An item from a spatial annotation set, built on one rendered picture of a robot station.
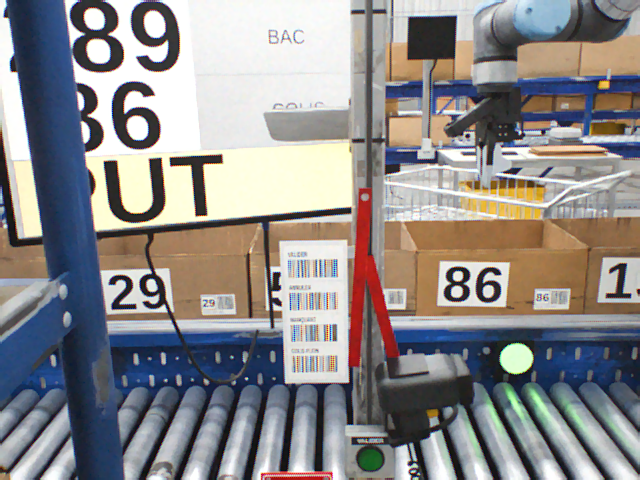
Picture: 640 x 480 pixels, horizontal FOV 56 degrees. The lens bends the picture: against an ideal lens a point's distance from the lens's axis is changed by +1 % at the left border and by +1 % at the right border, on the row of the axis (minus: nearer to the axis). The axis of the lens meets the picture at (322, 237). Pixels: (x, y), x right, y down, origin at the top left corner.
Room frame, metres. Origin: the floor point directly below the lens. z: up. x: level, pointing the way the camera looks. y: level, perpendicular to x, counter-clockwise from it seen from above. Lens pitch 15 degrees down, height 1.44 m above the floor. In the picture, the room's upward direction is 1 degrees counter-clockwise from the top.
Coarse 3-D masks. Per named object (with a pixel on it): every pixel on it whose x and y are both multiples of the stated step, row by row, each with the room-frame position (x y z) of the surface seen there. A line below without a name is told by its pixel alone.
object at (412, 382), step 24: (408, 360) 0.69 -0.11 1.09; (432, 360) 0.69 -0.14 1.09; (456, 360) 0.69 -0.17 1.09; (384, 384) 0.66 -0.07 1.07; (408, 384) 0.66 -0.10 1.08; (432, 384) 0.65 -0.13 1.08; (456, 384) 0.65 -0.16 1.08; (384, 408) 0.66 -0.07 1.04; (408, 408) 0.65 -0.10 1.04; (432, 408) 0.66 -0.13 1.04; (408, 432) 0.67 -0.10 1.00
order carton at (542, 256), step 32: (416, 224) 1.60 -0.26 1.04; (448, 224) 1.60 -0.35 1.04; (480, 224) 1.60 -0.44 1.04; (512, 224) 1.60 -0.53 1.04; (544, 224) 1.58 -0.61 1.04; (416, 256) 1.32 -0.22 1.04; (448, 256) 1.31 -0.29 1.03; (480, 256) 1.31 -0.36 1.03; (512, 256) 1.31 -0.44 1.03; (544, 256) 1.31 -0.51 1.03; (576, 256) 1.31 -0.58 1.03; (416, 288) 1.32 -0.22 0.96; (512, 288) 1.31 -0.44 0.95; (544, 288) 1.31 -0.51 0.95; (576, 288) 1.31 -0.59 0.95
